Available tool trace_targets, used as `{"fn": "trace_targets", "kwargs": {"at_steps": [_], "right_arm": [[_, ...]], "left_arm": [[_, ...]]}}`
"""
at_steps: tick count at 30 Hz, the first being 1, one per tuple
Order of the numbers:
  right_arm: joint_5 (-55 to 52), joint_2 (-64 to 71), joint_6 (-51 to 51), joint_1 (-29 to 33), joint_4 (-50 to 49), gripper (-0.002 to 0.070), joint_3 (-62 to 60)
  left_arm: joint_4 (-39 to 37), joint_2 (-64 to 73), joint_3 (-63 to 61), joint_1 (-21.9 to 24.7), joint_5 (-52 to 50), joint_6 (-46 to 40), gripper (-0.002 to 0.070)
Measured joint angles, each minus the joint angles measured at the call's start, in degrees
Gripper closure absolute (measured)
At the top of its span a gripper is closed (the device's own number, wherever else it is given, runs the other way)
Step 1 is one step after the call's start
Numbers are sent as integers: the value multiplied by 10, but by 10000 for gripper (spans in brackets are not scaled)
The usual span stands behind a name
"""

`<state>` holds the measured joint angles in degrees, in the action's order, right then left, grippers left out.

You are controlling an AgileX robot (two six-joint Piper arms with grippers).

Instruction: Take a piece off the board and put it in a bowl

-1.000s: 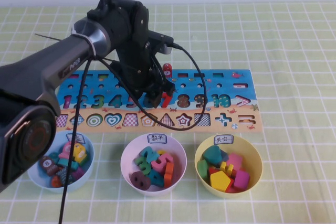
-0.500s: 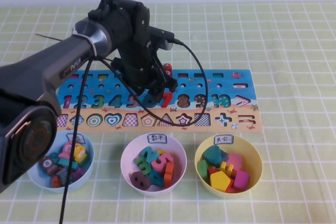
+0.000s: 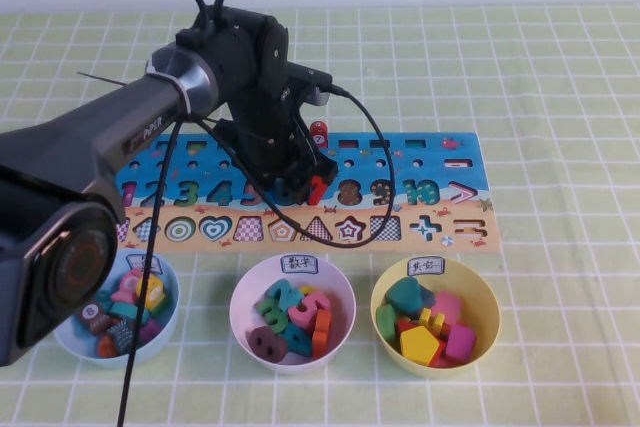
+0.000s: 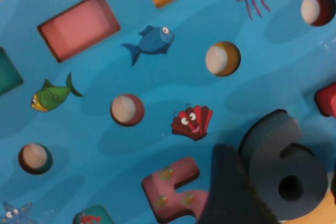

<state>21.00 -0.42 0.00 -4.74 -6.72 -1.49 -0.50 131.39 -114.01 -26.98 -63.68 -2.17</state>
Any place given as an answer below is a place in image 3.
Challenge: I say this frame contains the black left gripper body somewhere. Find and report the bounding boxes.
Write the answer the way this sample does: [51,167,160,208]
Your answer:
[215,89,321,184]

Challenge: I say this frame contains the blue number six piece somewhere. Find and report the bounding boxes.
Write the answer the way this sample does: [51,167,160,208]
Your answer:
[276,185,301,207]

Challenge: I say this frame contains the red number seven piece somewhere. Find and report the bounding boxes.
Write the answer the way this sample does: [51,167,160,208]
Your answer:
[305,175,330,207]

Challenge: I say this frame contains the teal number two piece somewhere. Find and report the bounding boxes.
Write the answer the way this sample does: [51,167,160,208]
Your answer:
[264,279,301,313]

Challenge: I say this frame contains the blue wooden puzzle board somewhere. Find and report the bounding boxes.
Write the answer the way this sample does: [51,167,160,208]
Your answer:
[112,131,500,254]

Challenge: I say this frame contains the green number three piece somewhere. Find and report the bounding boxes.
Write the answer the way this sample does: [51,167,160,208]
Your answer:
[255,296,286,331]

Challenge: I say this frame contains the white bowl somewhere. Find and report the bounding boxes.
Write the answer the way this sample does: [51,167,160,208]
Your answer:
[229,254,357,376]

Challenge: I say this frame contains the teal heart piece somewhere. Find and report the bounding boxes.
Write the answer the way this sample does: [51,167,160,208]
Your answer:
[384,277,424,316]

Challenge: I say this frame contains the orange number piece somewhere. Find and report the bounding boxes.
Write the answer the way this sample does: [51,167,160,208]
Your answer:
[312,309,334,358]

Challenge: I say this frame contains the brown number eight piece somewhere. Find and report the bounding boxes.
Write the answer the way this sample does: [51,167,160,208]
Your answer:
[248,325,289,363]

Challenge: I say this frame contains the teal number four piece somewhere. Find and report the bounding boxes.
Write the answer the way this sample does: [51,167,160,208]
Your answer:
[282,321,316,358]

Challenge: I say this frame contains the green shape piece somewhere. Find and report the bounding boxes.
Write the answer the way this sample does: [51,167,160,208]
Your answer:
[375,304,399,343]

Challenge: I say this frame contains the light blue bowl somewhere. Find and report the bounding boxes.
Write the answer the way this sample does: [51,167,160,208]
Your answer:
[52,249,180,368]

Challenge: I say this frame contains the light pink shape piece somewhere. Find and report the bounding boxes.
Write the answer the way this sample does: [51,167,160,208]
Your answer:
[430,291,464,326]

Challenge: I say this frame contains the yellow sign piece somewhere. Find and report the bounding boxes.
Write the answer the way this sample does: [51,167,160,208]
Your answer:
[418,307,446,338]

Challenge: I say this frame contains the yellow pentagon piece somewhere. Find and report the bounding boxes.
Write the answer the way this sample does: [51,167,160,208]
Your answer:
[399,325,447,367]

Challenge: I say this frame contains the yellow bowl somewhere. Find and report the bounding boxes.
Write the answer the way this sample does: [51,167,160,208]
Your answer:
[370,256,501,379]

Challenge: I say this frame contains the magenta square piece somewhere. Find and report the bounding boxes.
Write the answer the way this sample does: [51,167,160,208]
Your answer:
[444,324,476,361]

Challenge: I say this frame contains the red wooden fish seven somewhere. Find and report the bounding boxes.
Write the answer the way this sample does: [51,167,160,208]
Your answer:
[309,120,329,148]

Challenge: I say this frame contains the number characters label card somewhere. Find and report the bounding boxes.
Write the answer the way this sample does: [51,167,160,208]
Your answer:
[281,254,320,276]

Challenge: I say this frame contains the fish character label card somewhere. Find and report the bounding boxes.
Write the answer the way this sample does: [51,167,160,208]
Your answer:
[125,252,164,276]

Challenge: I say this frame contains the others characters label card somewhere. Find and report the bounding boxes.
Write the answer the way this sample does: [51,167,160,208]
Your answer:
[406,257,445,278]

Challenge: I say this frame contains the yellow wooden fish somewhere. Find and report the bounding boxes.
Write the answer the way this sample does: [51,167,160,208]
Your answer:
[135,274,167,314]

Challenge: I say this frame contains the pink wooden fish five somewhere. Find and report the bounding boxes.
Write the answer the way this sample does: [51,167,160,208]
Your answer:
[110,269,146,304]

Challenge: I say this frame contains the purple wooden fish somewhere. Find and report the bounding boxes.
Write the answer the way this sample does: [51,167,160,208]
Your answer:
[137,319,164,346]

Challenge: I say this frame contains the teal wooden fish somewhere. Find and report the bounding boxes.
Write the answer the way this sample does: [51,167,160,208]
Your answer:
[108,301,151,324]

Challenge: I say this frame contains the dark grey wooden fish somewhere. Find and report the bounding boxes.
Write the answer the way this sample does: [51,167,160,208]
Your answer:
[107,319,139,356]

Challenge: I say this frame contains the brown wooden fish eight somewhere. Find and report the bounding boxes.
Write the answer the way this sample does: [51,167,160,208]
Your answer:
[75,299,112,336]

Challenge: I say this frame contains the orange wooden fish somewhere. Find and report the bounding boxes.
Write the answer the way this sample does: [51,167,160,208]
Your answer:
[97,334,120,358]

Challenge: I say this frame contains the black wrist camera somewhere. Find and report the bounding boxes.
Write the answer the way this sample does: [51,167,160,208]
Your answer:
[289,64,335,107]

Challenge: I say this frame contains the white cable tie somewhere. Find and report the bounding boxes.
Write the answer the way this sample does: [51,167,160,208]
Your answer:
[144,59,194,116]

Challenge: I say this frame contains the black cable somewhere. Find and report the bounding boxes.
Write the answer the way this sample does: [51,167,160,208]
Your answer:
[117,0,399,427]

